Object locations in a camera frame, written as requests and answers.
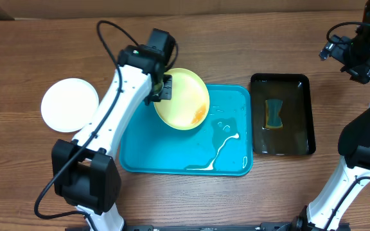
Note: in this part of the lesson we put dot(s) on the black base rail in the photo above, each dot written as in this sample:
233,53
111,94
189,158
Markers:
266,226

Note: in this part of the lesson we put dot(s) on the yellow-green plate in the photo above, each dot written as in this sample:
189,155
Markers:
190,101

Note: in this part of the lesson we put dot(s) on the white plate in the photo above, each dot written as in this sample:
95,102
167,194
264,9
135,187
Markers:
69,104

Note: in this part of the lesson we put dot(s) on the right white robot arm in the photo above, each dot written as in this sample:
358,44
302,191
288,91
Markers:
353,171

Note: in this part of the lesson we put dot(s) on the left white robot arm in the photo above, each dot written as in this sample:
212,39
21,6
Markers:
84,169

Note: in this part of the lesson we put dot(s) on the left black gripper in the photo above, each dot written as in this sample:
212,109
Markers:
167,94

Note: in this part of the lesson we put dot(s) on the teal plastic tray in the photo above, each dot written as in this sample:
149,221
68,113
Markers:
220,146

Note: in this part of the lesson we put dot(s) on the green yellow sponge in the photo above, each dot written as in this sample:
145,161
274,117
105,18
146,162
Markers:
272,113

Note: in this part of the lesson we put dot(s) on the black water tray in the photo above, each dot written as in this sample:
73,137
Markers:
297,136

